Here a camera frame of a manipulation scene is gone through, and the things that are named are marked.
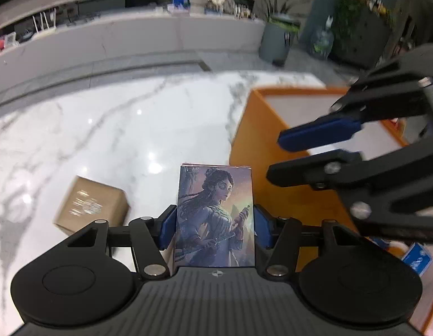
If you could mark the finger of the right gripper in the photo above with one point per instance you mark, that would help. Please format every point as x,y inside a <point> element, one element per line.
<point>312,170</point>
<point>321,132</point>

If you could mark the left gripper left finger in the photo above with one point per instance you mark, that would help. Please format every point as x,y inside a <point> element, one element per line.
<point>167,227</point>

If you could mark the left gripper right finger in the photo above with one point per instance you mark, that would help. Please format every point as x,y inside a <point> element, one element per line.
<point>264,227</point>

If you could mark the brown cardboard box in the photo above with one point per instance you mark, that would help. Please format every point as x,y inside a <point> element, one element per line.
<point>88,201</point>

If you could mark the blue ocean park tag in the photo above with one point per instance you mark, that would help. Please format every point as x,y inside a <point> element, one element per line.
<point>418,258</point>

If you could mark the orange storage box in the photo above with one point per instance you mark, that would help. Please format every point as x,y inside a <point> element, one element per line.
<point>255,145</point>

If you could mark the water bottle jug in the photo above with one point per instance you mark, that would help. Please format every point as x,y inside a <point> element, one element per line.
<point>323,40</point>

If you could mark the dark shelf with vines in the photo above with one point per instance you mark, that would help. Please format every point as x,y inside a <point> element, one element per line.
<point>361,30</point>

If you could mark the grey plant pot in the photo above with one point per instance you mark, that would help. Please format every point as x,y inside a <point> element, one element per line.
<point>277,40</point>

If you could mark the green potted plant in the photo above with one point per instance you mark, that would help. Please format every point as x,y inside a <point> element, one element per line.
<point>280,13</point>

